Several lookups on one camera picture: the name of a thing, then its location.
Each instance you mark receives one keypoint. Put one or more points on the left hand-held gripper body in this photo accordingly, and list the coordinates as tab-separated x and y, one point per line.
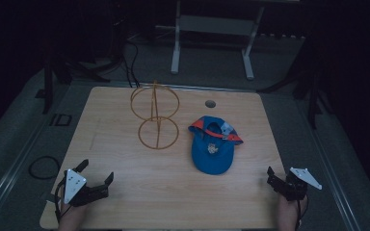
90	193

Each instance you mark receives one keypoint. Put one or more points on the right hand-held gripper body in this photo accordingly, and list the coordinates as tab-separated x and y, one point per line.
297	185

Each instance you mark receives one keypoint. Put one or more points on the person's right hand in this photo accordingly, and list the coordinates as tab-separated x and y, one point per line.
289	213

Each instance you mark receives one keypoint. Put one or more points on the person's left hand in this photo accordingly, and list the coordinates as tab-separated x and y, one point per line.
72	218

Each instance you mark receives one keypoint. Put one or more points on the blue and red cap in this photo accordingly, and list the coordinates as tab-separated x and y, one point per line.
212	150

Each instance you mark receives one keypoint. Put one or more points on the black tripod stand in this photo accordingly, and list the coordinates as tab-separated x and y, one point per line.
48	83
313	96

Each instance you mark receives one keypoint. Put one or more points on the round grey table grommet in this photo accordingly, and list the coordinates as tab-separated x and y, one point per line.
210	104

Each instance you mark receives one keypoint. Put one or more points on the black rectangular floor bracket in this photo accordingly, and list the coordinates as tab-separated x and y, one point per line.
61	120

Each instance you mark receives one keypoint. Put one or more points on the white metal frame stand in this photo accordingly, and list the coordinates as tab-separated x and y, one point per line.
216	25

